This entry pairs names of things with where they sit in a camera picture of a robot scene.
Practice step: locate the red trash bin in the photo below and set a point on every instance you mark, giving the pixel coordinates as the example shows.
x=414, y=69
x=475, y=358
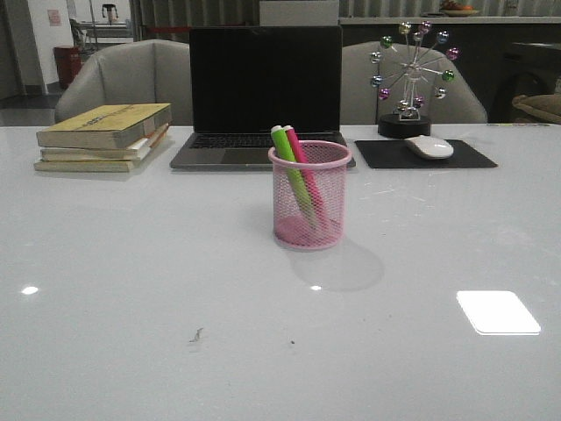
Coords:
x=68, y=62

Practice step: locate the middle white book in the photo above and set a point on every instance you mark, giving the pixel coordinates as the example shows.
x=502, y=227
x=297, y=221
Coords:
x=135, y=152

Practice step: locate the grey armchair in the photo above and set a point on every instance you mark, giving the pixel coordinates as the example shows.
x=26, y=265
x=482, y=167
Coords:
x=371, y=86
x=148, y=71

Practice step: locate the pink mesh pen holder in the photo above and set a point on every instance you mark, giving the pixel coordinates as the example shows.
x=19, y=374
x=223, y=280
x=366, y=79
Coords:
x=328, y=161

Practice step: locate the green highlighter pen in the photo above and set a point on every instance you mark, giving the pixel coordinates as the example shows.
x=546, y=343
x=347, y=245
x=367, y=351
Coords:
x=284, y=151

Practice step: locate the left grey armchair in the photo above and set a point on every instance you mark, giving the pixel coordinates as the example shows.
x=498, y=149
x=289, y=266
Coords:
x=148, y=71

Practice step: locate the right grey armchair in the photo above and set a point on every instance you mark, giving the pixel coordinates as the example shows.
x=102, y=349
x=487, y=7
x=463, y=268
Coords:
x=371, y=86

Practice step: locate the dark grey laptop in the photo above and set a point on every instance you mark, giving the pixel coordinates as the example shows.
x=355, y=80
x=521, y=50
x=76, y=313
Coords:
x=247, y=79

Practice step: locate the pink highlighter pen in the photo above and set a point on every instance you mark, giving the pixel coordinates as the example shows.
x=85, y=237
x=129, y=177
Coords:
x=308, y=177

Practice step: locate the top yellow book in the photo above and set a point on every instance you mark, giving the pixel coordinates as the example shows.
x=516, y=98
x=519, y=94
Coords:
x=107, y=126

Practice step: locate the fruit bowl on counter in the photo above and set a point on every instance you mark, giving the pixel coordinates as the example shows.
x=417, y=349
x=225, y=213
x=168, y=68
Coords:
x=454, y=9

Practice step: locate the black mouse pad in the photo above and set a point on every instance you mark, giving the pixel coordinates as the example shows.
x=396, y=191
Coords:
x=394, y=154

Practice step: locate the bottom beige book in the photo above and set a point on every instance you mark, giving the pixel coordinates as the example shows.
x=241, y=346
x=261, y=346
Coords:
x=86, y=166

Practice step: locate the beige cushion far right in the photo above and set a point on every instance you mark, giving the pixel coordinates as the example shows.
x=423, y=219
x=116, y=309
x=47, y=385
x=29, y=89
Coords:
x=537, y=109

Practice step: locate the ferris wheel desk ornament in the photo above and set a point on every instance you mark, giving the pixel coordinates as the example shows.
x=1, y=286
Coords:
x=406, y=119

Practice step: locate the white computer mouse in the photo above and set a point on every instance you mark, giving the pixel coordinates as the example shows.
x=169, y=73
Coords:
x=429, y=147

